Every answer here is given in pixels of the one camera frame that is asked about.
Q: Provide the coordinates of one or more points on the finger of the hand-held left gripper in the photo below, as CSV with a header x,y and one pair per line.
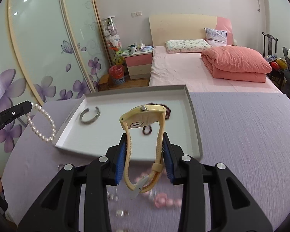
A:
x,y
17,110

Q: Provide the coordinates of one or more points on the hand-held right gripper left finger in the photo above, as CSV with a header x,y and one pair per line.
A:
x,y
119,164

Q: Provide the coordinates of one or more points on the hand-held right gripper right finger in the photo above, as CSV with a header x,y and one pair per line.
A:
x,y
168,166

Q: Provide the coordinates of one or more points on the grey cardboard tray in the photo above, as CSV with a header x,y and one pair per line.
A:
x,y
106,135

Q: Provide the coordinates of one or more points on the thin silver charm bangle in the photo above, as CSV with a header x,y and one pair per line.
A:
x,y
120,213

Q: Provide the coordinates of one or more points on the cream yellow wristwatch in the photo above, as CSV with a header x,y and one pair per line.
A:
x,y
145,112

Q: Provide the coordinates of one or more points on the silver cuff bangle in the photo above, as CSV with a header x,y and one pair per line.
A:
x,y
89,122

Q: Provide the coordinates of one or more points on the purple textured cloth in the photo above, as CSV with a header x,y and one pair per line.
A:
x,y
232,137

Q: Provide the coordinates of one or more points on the floral sliding door wardrobe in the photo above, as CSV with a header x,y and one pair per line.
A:
x,y
43,41

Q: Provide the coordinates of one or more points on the small wooden stool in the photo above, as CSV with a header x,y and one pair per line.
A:
x,y
104,81

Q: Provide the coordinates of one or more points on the wastebasket with red bag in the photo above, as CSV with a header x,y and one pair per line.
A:
x,y
117,76

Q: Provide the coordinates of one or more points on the bed with pink sheet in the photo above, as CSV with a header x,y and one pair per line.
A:
x,y
178,72

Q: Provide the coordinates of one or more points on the pink and cream nightstand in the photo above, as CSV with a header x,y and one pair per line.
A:
x,y
137,65

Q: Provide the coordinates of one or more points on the white mug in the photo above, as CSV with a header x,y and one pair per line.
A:
x,y
133,49

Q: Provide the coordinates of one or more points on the plush toy display tube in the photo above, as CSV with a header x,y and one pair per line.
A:
x,y
111,38

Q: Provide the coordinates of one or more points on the blue tissue pack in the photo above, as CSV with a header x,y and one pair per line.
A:
x,y
146,48

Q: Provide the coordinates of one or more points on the printed white pillow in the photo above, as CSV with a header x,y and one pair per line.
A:
x,y
186,46

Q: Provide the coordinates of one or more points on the folded pink quilt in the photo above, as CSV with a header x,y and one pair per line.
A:
x,y
234,62

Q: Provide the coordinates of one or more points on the small purple pillow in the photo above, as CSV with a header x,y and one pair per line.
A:
x,y
216,36

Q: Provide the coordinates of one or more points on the cream and pink headboard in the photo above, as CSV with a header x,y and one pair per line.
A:
x,y
181,27

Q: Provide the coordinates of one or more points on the colourful toys on chair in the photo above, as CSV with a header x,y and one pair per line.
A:
x,y
276,64

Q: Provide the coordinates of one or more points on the dark wooden chair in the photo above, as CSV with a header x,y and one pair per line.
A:
x,y
268,43

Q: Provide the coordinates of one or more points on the white wall socket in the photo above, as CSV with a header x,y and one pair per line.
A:
x,y
137,14

